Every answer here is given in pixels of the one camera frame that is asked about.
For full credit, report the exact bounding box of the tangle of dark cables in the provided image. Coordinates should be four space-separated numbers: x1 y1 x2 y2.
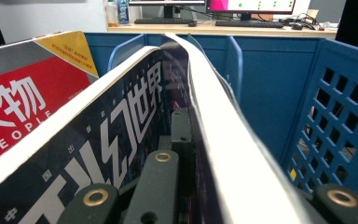
279 13 310 31

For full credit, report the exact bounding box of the paper cup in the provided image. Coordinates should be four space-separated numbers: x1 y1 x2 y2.
305 8 320 21

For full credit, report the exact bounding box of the blue label drink bottle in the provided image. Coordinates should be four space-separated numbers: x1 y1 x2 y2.
117 0 131 25

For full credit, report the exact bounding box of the black keyboard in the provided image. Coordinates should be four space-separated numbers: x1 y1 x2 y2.
214 20 284 29
133 17 197 25

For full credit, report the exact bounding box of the yellow drink bottle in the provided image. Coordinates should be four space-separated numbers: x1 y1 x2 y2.
105 0 118 28

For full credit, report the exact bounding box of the dark magazine with white characters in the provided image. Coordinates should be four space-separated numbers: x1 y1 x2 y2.
0 46 191 224

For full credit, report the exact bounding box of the grey magazine with red label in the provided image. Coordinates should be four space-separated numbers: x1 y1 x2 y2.
0 30 100 171

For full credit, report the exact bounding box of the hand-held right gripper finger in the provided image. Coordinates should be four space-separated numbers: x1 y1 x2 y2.
169 106 198 175

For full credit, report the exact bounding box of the purple magazine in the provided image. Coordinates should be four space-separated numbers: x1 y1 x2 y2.
161 32 320 224

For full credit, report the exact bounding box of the computer monitor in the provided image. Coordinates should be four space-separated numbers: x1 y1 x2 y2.
206 0 296 22
128 0 207 21

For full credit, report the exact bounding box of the blue plastic file rack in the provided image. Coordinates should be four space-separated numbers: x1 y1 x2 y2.
83 32 358 197

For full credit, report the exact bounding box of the light wooden desk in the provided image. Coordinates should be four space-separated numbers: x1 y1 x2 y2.
106 19 338 40

